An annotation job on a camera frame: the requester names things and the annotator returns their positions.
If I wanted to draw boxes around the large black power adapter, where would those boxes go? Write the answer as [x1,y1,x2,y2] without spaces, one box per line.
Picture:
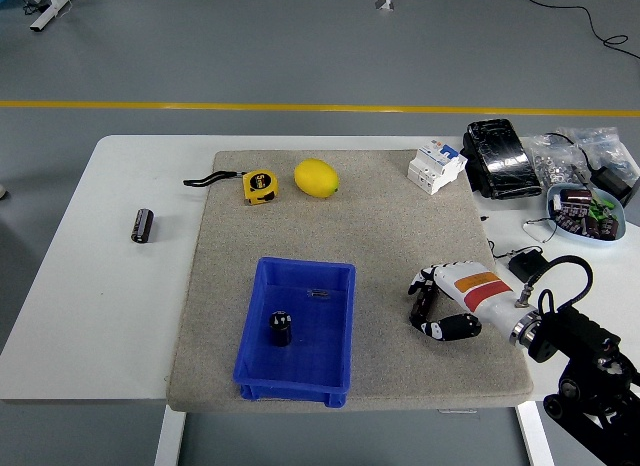
[543,131,640,208]

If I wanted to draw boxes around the white circuit breaker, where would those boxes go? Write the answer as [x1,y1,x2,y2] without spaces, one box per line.
[406,140,468,196]

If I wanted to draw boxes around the grey-brown felt mat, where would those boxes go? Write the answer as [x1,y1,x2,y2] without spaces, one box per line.
[166,149,534,413]

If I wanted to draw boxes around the black floor cable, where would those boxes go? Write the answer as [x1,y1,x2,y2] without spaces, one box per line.
[514,0,640,62]

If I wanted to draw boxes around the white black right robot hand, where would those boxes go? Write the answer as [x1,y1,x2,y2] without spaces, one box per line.
[407,259,530,343]

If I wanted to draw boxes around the light blue bowl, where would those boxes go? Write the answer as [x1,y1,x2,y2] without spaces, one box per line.
[545,183,629,248]

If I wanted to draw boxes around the black wrapped device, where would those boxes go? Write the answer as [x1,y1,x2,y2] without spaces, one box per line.
[460,118,545,201]

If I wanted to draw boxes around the short dark battery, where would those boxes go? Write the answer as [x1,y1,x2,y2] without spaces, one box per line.
[268,310,293,348]

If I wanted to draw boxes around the yellow tape measure with strap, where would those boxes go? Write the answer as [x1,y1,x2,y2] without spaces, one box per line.
[182,169,280,206]

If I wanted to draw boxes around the yellow lemon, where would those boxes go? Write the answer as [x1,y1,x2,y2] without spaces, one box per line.
[293,158,341,199]

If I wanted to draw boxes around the clear bag of metal nuts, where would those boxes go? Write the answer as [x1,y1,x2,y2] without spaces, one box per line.
[527,133,591,187]

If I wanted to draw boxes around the small black adapter with cord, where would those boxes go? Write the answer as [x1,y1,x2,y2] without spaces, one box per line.
[486,238,551,283]

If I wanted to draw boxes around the clear bag of blue parts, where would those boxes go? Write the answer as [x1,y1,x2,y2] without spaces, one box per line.
[557,126,640,182]

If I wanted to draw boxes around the white stand foot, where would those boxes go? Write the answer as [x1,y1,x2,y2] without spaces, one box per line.
[28,0,84,33]

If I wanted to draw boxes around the fat dark brown battery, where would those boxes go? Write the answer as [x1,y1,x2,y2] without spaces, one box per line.
[559,187,594,208]

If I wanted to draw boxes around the blue plastic box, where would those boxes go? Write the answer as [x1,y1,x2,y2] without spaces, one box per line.
[232,256,357,410]

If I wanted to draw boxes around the thin wire loop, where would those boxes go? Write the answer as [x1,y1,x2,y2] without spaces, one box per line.
[522,217,559,245]

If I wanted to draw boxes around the long dark brown battery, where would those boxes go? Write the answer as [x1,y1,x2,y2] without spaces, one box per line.
[410,285,435,331]
[130,208,155,245]

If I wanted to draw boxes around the green small parts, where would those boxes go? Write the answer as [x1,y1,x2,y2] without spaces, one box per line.
[588,197,617,220]

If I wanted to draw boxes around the white table leg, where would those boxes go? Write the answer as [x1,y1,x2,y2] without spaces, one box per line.
[516,401,555,466]
[153,404,187,466]

